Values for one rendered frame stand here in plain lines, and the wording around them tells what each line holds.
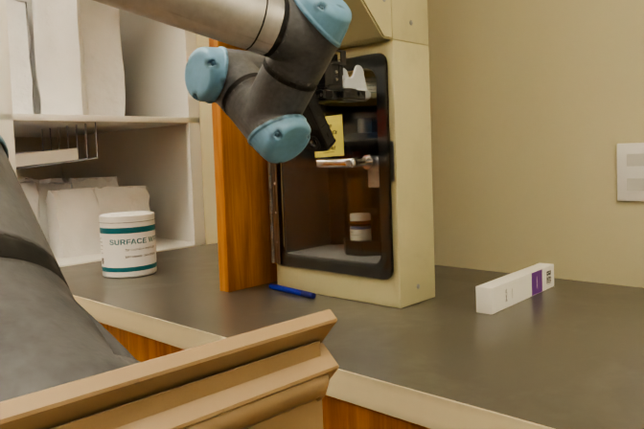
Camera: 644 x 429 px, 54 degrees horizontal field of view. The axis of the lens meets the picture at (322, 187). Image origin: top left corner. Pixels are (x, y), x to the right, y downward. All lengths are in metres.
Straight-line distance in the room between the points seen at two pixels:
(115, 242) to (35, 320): 1.33
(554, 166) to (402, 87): 0.45
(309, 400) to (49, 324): 0.10
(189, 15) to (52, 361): 0.54
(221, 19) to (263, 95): 0.12
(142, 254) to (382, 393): 0.90
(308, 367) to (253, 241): 1.12
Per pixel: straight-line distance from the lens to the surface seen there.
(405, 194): 1.13
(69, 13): 2.18
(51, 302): 0.26
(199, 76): 0.87
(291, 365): 0.24
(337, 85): 1.01
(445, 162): 1.56
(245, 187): 1.34
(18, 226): 0.30
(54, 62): 2.16
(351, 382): 0.84
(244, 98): 0.83
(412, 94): 1.15
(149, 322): 1.18
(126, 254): 1.57
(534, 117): 1.45
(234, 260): 1.33
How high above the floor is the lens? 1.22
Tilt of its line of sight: 3 degrees down
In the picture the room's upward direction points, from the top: 2 degrees counter-clockwise
